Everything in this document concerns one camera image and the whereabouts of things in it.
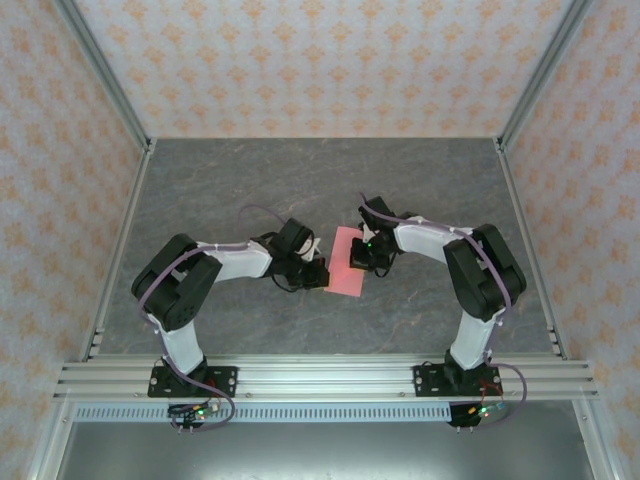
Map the pink paper sheet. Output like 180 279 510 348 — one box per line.
323 225 369 298

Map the grey metal panel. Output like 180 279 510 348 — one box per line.
54 421 596 480

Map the left controller board with LEDs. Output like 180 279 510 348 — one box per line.
167 399 222 422

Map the controller board with leds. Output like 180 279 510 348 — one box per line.
464 399 507 420
167 399 222 422

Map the right controller board with LEDs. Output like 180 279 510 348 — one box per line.
464 399 507 420

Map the thin black left gripper cable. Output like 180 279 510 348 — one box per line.
271 271 307 295

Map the aluminium mounting rail beam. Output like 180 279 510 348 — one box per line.
52 352 599 401

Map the grey slotted cable duct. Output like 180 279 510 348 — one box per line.
73 403 454 424

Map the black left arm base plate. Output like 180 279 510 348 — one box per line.
147 365 239 399

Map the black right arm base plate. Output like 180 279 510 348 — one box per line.
412 363 501 399

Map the aluminium table side rail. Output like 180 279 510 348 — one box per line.
493 137 570 362
79 139 157 362

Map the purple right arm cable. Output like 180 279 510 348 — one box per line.
358 191 530 432

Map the aluminium frame post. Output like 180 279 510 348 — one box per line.
52 0 155 152
493 0 595 151

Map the aluminium frame leg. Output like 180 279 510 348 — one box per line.
572 399 615 480
27 399 76 480

